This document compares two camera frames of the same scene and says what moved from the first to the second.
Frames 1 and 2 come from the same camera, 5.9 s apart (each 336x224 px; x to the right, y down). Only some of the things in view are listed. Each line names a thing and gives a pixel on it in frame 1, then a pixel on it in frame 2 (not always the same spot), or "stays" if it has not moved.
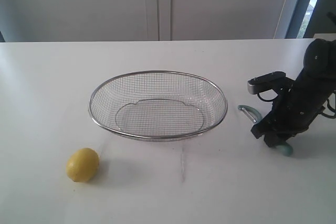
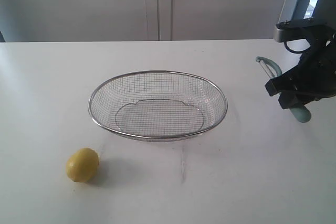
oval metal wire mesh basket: x=158 y=106 stays
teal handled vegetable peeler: x=284 y=148 to x=301 y=112
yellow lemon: x=82 y=164 stays
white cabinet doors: x=118 y=6 stays
